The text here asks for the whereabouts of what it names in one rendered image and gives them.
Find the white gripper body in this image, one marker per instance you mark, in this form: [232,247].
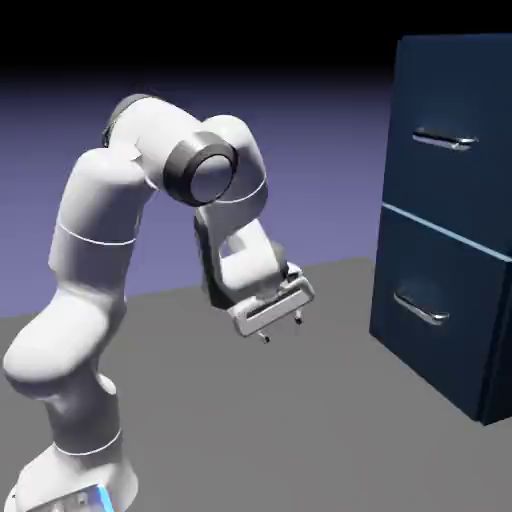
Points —
[276,308]

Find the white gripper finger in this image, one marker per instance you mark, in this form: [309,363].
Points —
[264,336]
[297,318]

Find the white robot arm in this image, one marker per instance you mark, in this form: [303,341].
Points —
[100,224]

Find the short dark blue drawer front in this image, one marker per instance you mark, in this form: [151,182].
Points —
[424,352]

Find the dark blue cabinet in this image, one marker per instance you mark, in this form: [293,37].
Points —
[448,224]

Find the tall dark blue drawer front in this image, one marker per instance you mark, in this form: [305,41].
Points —
[440,100]

